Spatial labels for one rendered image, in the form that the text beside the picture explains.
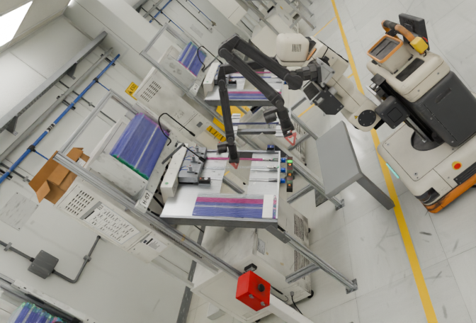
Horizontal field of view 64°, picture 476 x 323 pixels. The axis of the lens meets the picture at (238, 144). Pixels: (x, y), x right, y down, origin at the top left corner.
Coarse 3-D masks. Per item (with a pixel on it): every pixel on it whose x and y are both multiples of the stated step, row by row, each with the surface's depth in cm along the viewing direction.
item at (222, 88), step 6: (222, 84) 231; (222, 90) 233; (222, 96) 237; (228, 96) 239; (222, 102) 239; (228, 102) 239; (222, 108) 241; (228, 108) 241; (222, 114) 243; (228, 114) 242; (228, 120) 244; (228, 126) 245; (228, 132) 246
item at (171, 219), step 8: (160, 216) 230; (168, 216) 230; (176, 216) 229; (184, 216) 229; (192, 216) 228; (176, 224) 232; (184, 224) 231; (192, 224) 230; (200, 224) 229; (208, 224) 228; (216, 224) 228; (224, 224) 227; (232, 224) 226; (240, 224) 225; (248, 224) 224; (256, 224) 224; (264, 224) 223; (272, 224) 222
